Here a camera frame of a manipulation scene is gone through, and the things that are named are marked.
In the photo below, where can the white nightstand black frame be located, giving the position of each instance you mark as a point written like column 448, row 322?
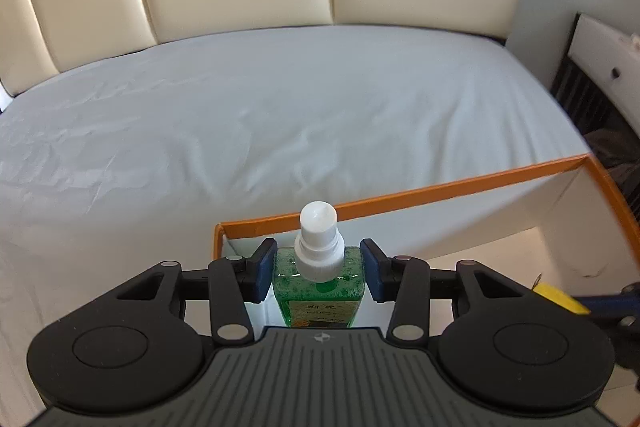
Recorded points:
column 607, row 57

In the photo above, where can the green liquid bottle white cap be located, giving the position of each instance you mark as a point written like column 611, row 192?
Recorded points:
column 320, row 287

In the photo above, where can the orange cardboard box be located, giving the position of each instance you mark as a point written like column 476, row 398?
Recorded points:
column 475, row 217

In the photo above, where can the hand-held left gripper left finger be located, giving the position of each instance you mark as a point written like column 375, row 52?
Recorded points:
column 264, row 274

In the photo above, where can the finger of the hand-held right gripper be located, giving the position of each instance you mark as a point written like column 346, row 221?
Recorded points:
column 607, row 304

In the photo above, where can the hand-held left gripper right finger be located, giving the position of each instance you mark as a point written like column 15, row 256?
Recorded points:
column 373, row 274

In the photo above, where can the yellow tape measure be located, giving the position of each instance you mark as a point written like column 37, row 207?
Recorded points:
column 556, row 299

